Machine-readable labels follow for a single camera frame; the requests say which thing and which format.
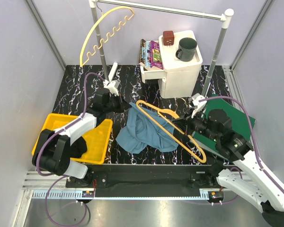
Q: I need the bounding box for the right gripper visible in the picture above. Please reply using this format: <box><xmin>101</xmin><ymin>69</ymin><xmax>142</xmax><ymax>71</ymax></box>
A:
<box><xmin>172</xmin><ymin>106</ymin><xmax>219</xmax><ymax>142</ymax></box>

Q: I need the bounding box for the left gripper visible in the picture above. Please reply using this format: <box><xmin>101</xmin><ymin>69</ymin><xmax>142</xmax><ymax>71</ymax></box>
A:
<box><xmin>104</xmin><ymin>92</ymin><xmax>132</xmax><ymax>114</ymax></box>

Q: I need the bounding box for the orange-yellow plastic hanger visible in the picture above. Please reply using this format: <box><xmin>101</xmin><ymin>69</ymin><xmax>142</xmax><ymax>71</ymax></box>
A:
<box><xmin>135</xmin><ymin>99</ymin><xmax>207</xmax><ymax>164</ymax></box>

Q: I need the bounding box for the blue tank top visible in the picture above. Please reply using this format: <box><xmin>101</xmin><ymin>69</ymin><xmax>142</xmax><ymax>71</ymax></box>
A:
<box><xmin>116</xmin><ymin>102</ymin><xmax>178</xmax><ymax>154</ymax></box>

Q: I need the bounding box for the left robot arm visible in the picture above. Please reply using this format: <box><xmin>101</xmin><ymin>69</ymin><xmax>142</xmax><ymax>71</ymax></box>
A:
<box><xmin>32</xmin><ymin>88</ymin><xmax>130</xmax><ymax>187</ymax></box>

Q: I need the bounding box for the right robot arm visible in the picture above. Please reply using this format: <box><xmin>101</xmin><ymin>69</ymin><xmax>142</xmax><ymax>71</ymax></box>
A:
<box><xmin>172</xmin><ymin>109</ymin><xmax>284</xmax><ymax>227</ymax></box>

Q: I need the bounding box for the pale yellow wavy hanger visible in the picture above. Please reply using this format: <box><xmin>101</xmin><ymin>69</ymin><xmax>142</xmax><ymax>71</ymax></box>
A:
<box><xmin>79</xmin><ymin>6</ymin><xmax>135</xmax><ymax>67</ymax></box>

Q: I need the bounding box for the yellow plastic bin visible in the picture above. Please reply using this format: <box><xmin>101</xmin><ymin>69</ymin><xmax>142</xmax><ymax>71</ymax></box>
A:
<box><xmin>32</xmin><ymin>113</ymin><xmax>112</xmax><ymax>168</ymax></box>

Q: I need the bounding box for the green folder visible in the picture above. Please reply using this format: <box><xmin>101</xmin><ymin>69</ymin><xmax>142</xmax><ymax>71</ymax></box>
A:
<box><xmin>193</xmin><ymin>98</ymin><xmax>251</xmax><ymax>160</ymax></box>

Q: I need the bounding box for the white side cabinet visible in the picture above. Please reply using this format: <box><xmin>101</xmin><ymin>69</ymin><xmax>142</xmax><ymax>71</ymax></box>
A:
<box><xmin>140</xmin><ymin>30</ymin><xmax>203</xmax><ymax>98</ymax></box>

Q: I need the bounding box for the black cloth in bin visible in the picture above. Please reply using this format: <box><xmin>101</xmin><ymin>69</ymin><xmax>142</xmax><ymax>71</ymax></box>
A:
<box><xmin>70</xmin><ymin>137</ymin><xmax>87</xmax><ymax>158</ymax></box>

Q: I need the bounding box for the blue book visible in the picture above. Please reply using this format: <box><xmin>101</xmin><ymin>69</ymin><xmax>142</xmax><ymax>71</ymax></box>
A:
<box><xmin>142</xmin><ymin>41</ymin><xmax>151</xmax><ymax>70</ymax></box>

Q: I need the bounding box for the purple book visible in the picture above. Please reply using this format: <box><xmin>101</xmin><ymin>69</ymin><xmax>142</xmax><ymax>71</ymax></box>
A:
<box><xmin>150</xmin><ymin>41</ymin><xmax>163</xmax><ymax>70</ymax></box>

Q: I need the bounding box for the dark brown book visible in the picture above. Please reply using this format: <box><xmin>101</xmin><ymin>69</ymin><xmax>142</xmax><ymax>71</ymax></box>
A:
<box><xmin>139</xmin><ymin>39</ymin><xmax>146</xmax><ymax>67</ymax></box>

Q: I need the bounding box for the dark green mug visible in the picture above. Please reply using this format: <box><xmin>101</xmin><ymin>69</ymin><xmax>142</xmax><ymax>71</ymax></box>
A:
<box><xmin>176</xmin><ymin>37</ymin><xmax>197</xmax><ymax>62</ymax></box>

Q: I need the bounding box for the brown cube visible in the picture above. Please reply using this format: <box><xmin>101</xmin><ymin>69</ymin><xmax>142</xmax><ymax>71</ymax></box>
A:
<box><xmin>162</xmin><ymin>30</ymin><xmax>175</xmax><ymax>46</ymax></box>

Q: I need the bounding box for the white clothes rack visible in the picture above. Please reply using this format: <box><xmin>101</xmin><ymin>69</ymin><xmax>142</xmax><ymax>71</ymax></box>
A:
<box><xmin>89</xmin><ymin>0</ymin><xmax>235</xmax><ymax>97</ymax></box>

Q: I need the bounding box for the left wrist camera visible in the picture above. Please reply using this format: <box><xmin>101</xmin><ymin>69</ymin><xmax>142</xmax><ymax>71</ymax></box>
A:
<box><xmin>103</xmin><ymin>80</ymin><xmax>120</xmax><ymax>96</ymax></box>

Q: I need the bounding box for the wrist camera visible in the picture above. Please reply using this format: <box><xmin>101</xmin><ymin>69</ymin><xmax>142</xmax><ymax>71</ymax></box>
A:
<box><xmin>103</xmin><ymin>80</ymin><xmax>120</xmax><ymax>96</ymax></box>
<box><xmin>188</xmin><ymin>93</ymin><xmax>207</xmax><ymax>119</ymax></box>

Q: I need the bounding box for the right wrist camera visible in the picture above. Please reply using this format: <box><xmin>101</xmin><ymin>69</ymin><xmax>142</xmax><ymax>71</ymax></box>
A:
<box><xmin>188</xmin><ymin>93</ymin><xmax>207</xmax><ymax>119</ymax></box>

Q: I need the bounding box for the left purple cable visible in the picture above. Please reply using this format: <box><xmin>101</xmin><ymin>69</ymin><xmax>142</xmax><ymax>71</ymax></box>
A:
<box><xmin>35</xmin><ymin>72</ymin><xmax>107</xmax><ymax>225</ymax></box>

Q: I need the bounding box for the aluminium frame rail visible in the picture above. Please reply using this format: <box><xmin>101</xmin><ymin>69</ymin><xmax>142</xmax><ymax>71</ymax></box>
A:
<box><xmin>23</xmin><ymin>172</ymin><xmax>219</xmax><ymax>201</ymax></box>

